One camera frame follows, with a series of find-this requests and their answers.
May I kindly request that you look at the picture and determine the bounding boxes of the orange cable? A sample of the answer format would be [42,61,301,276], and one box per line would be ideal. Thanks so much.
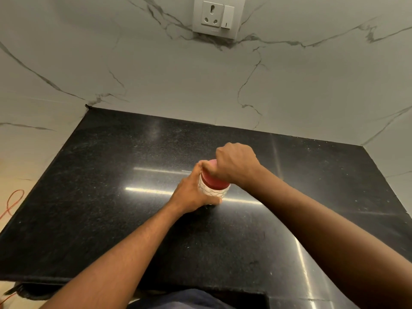
[0,189,25,221]

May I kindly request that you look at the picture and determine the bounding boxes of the clear textured glass jar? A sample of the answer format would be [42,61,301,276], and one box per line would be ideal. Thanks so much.
[198,174,231,206]

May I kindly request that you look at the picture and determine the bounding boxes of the person's right forearm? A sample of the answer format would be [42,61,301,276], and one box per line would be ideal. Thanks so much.
[243,167,412,309]

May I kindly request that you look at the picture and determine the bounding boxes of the white wall socket with switch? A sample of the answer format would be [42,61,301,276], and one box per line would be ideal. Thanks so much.
[192,0,247,40]

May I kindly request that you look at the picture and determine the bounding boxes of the red jar lid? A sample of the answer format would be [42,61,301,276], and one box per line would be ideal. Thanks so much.
[201,159,231,191]

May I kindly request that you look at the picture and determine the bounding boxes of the person's left hand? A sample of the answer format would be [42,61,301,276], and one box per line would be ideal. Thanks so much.
[167,160,223,216]

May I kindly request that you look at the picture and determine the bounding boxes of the person's right hand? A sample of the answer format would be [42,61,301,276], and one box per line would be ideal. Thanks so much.
[202,142,263,189]

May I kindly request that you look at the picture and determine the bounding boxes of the person's dark blue clothing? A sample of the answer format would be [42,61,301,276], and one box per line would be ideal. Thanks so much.
[128,288,235,309]

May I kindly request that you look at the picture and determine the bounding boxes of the person's left forearm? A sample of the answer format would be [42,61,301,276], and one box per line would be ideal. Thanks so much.
[39,203,185,309]

